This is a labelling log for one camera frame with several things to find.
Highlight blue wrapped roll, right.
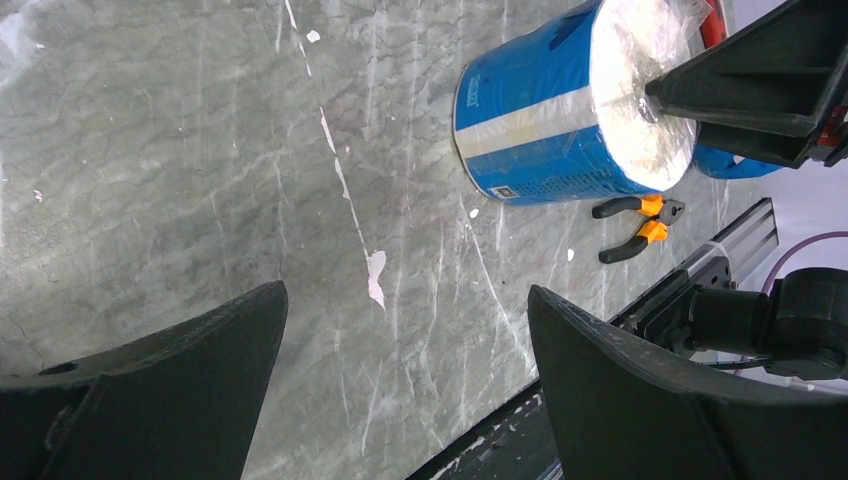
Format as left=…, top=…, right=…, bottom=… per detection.
left=693, top=144, right=782, bottom=180

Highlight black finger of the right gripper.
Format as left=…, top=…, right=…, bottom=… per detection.
left=698, top=105, right=847, bottom=169
left=645, top=0, right=847, bottom=138

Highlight blue cartoon roll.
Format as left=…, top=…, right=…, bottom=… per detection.
left=453, top=1, right=711, bottom=205

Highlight red handled adjustable wrench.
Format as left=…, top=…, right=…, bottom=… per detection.
left=700, top=0, right=728, bottom=49

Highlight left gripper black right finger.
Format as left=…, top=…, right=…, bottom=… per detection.
left=527, top=286, right=847, bottom=479

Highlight orange handled pliers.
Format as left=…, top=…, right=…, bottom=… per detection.
left=590, top=193, right=687, bottom=266

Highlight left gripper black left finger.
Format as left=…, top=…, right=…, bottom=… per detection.
left=1, top=281, right=289, bottom=479

